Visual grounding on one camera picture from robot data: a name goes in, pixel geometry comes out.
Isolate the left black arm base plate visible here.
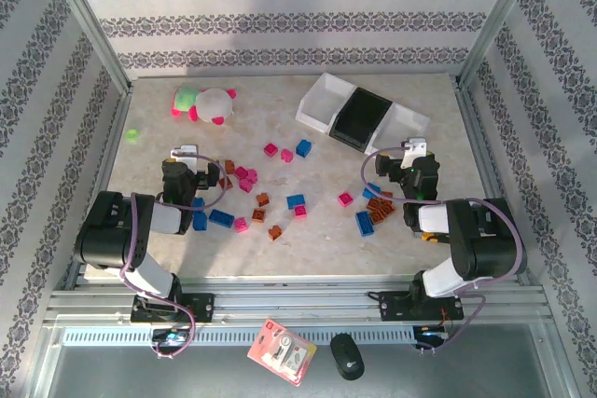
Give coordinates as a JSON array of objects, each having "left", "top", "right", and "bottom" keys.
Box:
[{"left": 130, "top": 293, "right": 215, "bottom": 323}]

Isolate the left small circuit board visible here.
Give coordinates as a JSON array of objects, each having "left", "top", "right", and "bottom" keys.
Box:
[{"left": 151, "top": 328, "right": 190, "bottom": 344}]

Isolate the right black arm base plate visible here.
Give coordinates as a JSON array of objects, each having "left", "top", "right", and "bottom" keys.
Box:
[{"left": 368, "top": 289, "right": 465, "bottom": 323}]

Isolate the perforated grey cable duct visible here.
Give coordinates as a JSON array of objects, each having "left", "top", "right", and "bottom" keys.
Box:
[{"left": 62, "top": 326, "right": 416, "bottom": 347}]

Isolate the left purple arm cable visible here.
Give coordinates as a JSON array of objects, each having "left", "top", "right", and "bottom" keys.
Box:
[{"left": 119, "top": 150, "right": 229, "bottom": 360}]

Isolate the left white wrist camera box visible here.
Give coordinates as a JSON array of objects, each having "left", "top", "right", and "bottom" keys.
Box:
[{"left": 170, "top": 144, "right": 200, "bottom": 169}]

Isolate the small circuit board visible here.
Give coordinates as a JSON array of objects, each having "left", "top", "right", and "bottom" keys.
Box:
[
  {"left": 151, "top": 328, "right": 190, "bottom": 344},
  {"left": 413, "top": 325, "right": 450, "bottom": 342}
]

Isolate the left aluminium table side rail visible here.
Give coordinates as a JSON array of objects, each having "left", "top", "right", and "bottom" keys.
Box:
[{"left": 62, "top": 83, "right": 134, "bottom": 290}]

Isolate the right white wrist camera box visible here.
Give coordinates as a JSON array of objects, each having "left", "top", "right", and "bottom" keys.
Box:
[{"left": 401, "top": 136, "right": 429, "bottom": 169}]

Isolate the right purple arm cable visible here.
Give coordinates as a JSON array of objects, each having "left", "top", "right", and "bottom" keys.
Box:
[{"left": 362, "top": 145, "right": 526, "bottom": 357}]

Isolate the long blue lego brick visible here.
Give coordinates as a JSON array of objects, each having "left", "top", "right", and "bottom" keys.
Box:
[
  {"left": 354, "top": 210, "right": 376, "bottom": 238},
  {"left": 208, "top": 209, "right": 235, "bottom": 228}
]

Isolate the black computer mouse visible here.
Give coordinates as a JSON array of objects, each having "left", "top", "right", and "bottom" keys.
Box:
[{"left": 329, "top": 332, "right": 366, "bottom": 381}]

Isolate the red blister pack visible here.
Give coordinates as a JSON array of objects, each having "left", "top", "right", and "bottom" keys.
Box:
[{"left": 246, "top": 318, "right": 318, "bottom": 388}]

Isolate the white plastic bin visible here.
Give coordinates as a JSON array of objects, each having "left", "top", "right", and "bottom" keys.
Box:
[
  {"left": 296, "top": 72, "right": 356, "bottom": 136},
  {"left": 370, "top": 102, "right": 431, "bottom": 155}
]

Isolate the white pink green plush toy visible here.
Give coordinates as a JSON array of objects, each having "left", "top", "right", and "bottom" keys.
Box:
[{"left": 170, "top": 84, "right": 238, "bottom": 127}]

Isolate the right small circuit board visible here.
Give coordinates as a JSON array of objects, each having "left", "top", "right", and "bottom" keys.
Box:
[{"left": 413, "top": 325, "right": 450, "bottom": 342}]

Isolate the aluminium table side rail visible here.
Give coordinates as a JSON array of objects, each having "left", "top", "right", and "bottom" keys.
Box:
[
  {"left": 62, "top": 83, "right": 134, "bottom": 290},
  {"left": 456, "top": 83, "right": 531, "bottom": 287}
]

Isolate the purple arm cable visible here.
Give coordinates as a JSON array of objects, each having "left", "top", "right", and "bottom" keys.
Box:
[
  {"left": 119, "top": 150, "right": 229, "bottom": 360},
  {"left": 362, "top": 145, "right": 526, "bottom": 357}
]

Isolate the aluminium mounting rail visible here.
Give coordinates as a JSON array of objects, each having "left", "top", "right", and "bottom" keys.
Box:
[{"left": 44, "top": 276, "right": 554, "bottom": 327}]

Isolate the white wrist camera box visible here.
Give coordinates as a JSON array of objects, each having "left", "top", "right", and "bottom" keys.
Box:
[
  {"left": 401, "top": 136, "right": 429, "bottom": 169},
  {"left": 170, "top": 144, "right": 200, "bottom": 169}
]

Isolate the black plastic bin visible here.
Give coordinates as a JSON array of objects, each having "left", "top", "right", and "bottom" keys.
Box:
[{"left": 328, "top": 88, "right": 394, "bottom": 154}]

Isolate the right aluminium table side rail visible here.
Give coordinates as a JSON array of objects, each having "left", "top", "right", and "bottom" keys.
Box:
[{"left": 456, "top": 83, "right": 531, "bottom": 287}]

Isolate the left aluminium frame post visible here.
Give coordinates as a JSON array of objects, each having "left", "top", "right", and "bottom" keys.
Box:
[{"left": 39, "top": 0, "right": 134, "bottom": 94}]

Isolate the right aluminium frame post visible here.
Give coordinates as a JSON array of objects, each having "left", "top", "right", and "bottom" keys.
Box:
[{"left": 456, "top": 0, "right": 547, "bottom": 89}]

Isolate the aluminium frame post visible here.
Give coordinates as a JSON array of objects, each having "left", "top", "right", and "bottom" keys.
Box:
[
  {"left": 39, "top": 0, "right": 134, "bottom": 94},
  {"left": 456, "top": 0, "right": 547, "bottom": 89}
]

